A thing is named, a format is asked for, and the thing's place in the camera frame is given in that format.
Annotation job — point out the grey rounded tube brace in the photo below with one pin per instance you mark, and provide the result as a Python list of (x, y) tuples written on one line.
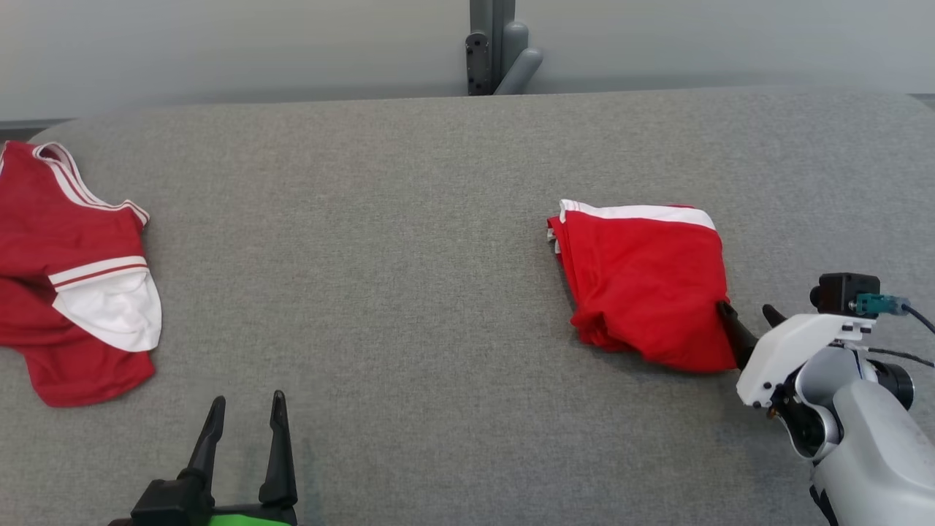
[(520, 69)]

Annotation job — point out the grey metal post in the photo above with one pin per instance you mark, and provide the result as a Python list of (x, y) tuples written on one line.
[(482, 51)]

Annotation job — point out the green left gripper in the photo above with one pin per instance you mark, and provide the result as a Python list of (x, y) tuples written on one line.
[(248, 520)]

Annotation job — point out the red shorts with white stripe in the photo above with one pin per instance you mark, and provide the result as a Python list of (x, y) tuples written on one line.
[(643, 285)]

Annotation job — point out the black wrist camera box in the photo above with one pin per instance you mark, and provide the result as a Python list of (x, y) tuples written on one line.
[(172, 504), (840, 292)]

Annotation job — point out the red and white basketball jersey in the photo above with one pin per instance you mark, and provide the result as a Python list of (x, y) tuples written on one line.
[(58, 234)]

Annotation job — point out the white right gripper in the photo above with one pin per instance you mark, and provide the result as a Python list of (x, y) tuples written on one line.
[(781, 358)]

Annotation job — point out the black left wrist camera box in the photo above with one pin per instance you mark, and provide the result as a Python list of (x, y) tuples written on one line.
[(172, 504)]

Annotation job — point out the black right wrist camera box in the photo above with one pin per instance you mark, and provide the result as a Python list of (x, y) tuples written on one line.
[(840, 292)]

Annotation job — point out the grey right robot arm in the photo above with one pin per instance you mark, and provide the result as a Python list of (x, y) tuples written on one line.
[(869, 453)]

